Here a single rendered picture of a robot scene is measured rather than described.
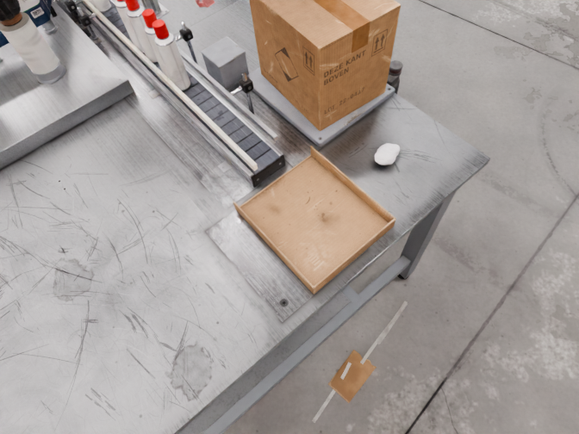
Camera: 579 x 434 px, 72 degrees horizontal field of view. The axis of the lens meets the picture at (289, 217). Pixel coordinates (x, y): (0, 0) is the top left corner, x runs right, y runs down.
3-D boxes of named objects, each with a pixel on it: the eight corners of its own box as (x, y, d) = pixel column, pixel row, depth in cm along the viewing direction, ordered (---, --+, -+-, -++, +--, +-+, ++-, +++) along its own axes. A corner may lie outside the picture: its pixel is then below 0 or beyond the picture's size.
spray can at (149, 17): (161, 74, 123) (133, 12, 105) (175, 66, 124) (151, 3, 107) (170, 83, 121) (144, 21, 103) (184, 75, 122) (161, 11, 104)
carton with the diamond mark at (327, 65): (260, 74, 124) (246, -12, 101) (322, 40, 130) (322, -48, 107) (320, 132, 111) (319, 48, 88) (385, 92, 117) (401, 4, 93)
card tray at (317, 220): (235, 209, 103) (233, 201, 100) (311, 154, 110) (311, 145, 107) (314, 294, 91) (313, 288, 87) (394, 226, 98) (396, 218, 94)
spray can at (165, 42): (171, 85, 120) (144, 23, 103) (184, 77, 122) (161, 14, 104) (179, 94, 118) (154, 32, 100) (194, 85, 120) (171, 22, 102)
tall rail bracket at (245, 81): (234, 125, 117) (222, 81, 103) (253, 112, 119) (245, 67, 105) (240, 131, 116) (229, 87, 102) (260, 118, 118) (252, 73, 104)
